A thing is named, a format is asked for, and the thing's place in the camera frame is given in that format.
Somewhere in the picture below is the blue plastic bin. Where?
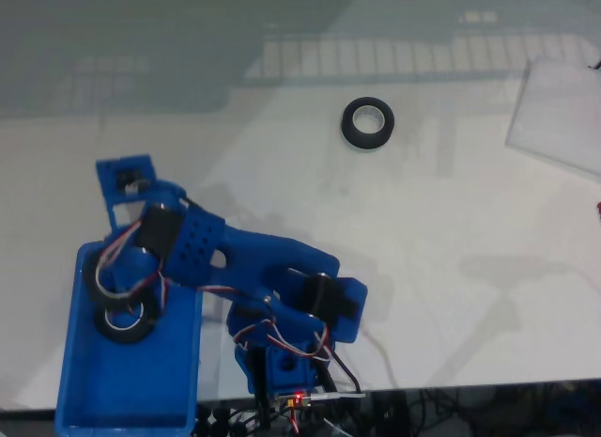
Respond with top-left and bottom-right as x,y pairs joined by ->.
54,239 -> 204,436

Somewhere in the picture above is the black table clamp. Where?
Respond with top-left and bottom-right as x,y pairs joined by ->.
192,403 -> 250,437

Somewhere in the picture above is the motor controller board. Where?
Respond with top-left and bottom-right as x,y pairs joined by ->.
275,390 -> 312,411

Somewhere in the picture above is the translucent white sheet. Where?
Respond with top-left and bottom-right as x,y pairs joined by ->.
504,58 -> 601,178

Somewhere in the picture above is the blue camera mount with camera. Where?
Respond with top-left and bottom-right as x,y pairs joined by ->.
95,153 -> 189,232

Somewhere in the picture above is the white cable plug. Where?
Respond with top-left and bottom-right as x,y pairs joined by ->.
309,390 -> 367,401

